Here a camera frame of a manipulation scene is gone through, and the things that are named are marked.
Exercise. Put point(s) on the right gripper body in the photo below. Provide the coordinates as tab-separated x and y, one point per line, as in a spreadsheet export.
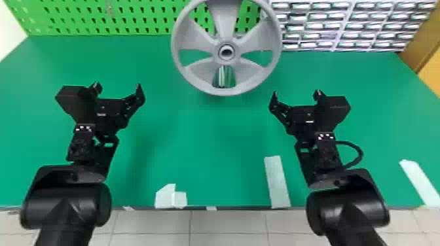
301	121

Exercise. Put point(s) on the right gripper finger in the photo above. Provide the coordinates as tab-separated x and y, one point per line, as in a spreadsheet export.
318	95
279	108

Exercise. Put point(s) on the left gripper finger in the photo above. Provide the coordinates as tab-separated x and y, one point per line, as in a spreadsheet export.
96	88
135	100

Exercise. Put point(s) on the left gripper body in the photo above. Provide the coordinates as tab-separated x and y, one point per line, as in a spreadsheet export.
111	115

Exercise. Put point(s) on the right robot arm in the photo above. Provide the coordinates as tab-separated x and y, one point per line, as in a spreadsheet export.
347	206

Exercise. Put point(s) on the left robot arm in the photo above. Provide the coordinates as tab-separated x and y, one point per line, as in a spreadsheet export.
65	202

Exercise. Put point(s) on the metal stand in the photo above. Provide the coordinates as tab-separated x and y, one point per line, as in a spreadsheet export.
224	76

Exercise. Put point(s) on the grey wheel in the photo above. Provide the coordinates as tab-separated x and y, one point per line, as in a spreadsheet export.
192	34

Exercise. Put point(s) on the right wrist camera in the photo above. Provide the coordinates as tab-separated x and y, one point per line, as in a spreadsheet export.
333	111

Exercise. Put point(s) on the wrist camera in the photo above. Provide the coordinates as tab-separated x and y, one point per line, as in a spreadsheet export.
77	102
333	111

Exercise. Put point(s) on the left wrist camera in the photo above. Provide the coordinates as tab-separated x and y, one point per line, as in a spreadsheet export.
77	102

